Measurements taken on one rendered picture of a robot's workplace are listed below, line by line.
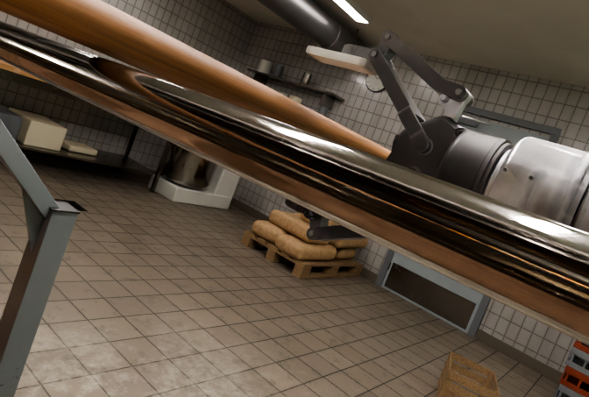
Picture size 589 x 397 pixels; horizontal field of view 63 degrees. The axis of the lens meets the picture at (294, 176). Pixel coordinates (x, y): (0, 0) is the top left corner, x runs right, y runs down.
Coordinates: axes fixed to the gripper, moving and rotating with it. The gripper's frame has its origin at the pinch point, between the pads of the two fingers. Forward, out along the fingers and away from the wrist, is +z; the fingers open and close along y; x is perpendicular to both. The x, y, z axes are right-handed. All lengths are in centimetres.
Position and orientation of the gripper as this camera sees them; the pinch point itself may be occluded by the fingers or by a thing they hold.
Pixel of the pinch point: (298, 119)
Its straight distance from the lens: 48.5
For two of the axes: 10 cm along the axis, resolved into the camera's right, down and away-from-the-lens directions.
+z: -7.5, -3.3, 5.7
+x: 5.6, 1.5, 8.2
